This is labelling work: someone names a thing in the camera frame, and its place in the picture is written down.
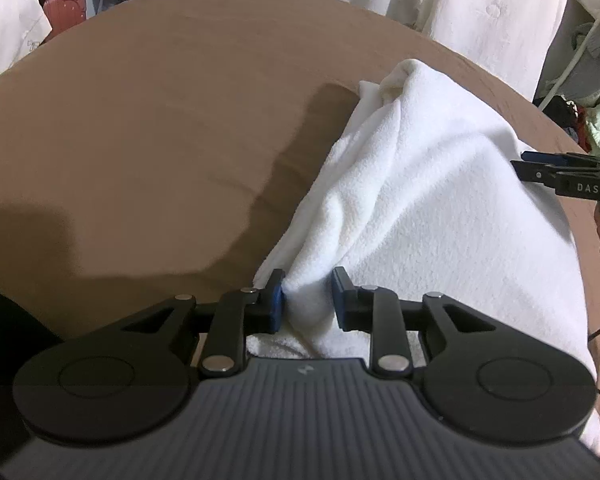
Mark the black printed clothes pile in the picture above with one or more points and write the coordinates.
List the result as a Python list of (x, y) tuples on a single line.
[(562, 110)]

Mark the red garment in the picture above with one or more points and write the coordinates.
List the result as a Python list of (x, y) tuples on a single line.
[(579, 130)]

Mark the white rack pole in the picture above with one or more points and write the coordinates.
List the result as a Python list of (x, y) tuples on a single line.
[(570, 70)]

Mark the red suitcase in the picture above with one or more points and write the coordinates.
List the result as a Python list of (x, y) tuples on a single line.
[(67, 10)]

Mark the cream garment with bows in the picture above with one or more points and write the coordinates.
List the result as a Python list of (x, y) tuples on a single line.
[(5, 25)]

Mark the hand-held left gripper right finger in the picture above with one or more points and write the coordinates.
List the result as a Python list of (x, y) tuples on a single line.
[(339, 300)]

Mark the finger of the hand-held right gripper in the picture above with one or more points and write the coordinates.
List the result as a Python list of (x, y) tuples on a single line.
[(545, 157), (535, 172)]

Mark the cream hanging blanket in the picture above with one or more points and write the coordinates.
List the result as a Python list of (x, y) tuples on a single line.
[(480, 10)]

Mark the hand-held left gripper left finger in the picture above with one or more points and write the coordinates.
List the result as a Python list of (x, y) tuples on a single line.
[(276, 300)]

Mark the white fleece garment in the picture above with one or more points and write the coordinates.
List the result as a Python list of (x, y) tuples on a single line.
[(430, 210)]

